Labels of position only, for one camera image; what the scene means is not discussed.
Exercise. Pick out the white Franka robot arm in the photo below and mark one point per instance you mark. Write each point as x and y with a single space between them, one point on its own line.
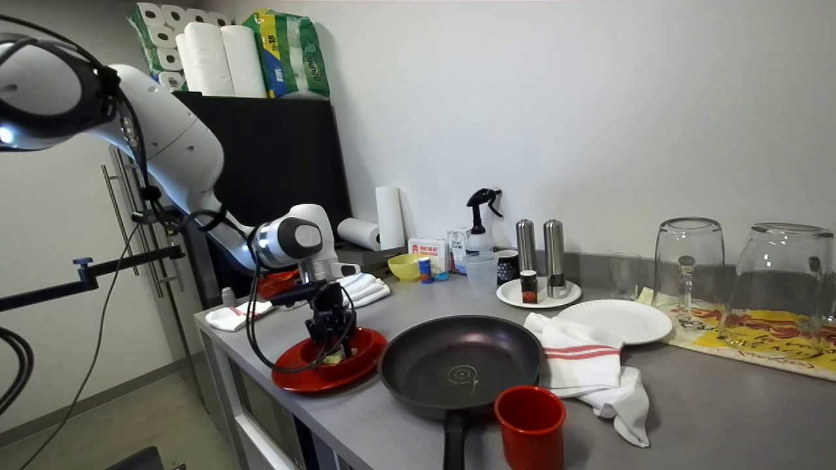
173 146

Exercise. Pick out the small round container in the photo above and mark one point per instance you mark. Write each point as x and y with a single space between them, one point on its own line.
509 267

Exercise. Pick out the white paper towel pack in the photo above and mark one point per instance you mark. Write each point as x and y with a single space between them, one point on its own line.
225 61

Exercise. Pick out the yellow bowl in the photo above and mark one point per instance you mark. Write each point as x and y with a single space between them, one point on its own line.
404 267

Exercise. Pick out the yellow patterned mat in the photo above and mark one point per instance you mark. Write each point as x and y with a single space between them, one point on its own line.
766 342

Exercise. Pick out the white paper towel roll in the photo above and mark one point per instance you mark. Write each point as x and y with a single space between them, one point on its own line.
356 233
390 218

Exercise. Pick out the small white plate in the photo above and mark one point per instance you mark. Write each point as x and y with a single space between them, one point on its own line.
505 295

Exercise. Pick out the small red plastic object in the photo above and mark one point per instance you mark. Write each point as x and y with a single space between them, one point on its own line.
279 282

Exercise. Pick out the clear spray bottle black nozzle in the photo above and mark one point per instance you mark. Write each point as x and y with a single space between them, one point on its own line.
480 248

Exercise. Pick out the large white plate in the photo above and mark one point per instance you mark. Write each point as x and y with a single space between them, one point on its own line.
622 318

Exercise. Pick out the small dark spice jar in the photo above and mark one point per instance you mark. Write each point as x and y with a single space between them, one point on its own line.
528 287

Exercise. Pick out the green yellow package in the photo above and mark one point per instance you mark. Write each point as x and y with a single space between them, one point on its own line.
290 56

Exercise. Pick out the yellow green sponge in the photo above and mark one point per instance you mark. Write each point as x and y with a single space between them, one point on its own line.
332 355

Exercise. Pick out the small white cloth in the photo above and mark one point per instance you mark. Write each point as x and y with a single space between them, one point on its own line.
233 313

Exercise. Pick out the red bowl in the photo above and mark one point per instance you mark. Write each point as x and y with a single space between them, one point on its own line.
367 342

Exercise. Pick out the white red-striped towel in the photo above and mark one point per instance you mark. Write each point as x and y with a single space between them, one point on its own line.
584 365

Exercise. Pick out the red cup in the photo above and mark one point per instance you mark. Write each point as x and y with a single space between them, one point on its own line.
528 430

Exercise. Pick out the wide upturned glass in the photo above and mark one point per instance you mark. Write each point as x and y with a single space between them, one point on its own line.
785 269

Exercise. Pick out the folded white blue-striped towel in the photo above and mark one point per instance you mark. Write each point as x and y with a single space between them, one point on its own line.
370 287

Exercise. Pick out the black frying pan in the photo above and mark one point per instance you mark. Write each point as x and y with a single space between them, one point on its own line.
460 365

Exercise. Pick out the black camera boom pole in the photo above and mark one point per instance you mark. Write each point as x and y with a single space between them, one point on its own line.
42 293

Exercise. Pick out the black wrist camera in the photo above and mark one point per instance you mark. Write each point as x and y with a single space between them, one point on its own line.
290 293

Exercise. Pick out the small blue can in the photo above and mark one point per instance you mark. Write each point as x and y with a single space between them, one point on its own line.
424 269

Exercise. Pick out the steel table base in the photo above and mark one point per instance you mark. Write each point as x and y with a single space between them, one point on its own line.
263 433

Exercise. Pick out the metal rack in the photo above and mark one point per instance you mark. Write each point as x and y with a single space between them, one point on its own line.
110 186

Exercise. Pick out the red plate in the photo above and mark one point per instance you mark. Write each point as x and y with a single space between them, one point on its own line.
290 378

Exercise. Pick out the narrow upturned glass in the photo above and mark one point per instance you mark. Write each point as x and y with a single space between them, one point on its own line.
687 262

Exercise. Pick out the steel grinder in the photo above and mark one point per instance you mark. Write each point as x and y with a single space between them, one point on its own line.
525 248
554 250

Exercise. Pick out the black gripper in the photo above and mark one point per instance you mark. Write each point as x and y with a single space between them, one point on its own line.
330 306

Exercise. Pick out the small white box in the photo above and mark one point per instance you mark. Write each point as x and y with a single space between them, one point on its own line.
455 250

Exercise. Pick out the toilet paper pack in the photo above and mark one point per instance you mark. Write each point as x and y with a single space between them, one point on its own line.
160 34

